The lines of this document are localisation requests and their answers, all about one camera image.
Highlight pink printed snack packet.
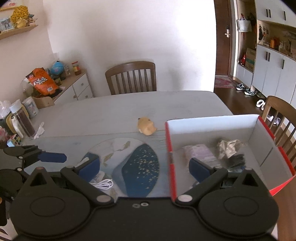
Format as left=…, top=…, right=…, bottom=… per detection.
left=183, top=144, right=219, bottom=167

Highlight crumpled white tissue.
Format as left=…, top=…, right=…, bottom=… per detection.
left=33, top=122, right=45, bottom=140

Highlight crumpled silver snack wrapper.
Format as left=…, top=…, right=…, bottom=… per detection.
left=217, top=140, right=246, bottom=160

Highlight rubik's cube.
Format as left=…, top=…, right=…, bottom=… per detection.
left=6, top=133, right=22, bottom=147

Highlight glass jar with dark contents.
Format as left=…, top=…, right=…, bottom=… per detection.
left=10, top=99, right=36, bottom=138

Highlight decorated blue table mat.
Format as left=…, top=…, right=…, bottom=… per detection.
left=4, top=131, right=172, bottom=198

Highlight white printed mug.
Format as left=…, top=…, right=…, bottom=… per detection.
left=22, top=96, right=39, bottom=119

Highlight red and white cardboard box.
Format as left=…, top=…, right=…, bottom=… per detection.
left=165, top=114, right=295, bottom=199

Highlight white drawer cabinet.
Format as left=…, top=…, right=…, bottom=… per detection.
left=53, top=69, right=94, bottom=105

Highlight orange snack bag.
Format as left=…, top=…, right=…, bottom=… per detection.
left=26, top=68, right=59, bottom=96

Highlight blue globe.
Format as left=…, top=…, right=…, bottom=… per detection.
left=50, top=61, right=64, bottom=75

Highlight white slippers pair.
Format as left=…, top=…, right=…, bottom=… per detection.
left=256, top=99, right=265, bottom=111

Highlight dark sneakers pair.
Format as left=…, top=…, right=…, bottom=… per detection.
left=236, top=83, right=255, bottom=96

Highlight wooden chair near box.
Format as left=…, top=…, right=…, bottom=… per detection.
left=261, top=96, right=295, bottom=174

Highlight wooden chair at table end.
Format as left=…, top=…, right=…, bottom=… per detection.
left=105, top=61, right=157, bottom=95

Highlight white shoe cabinet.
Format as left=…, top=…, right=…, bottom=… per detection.
left=234, top=1, right=295, bottom=106

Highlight white usb cable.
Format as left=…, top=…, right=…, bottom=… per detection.
left=89, top=177, right=115, bottom=190

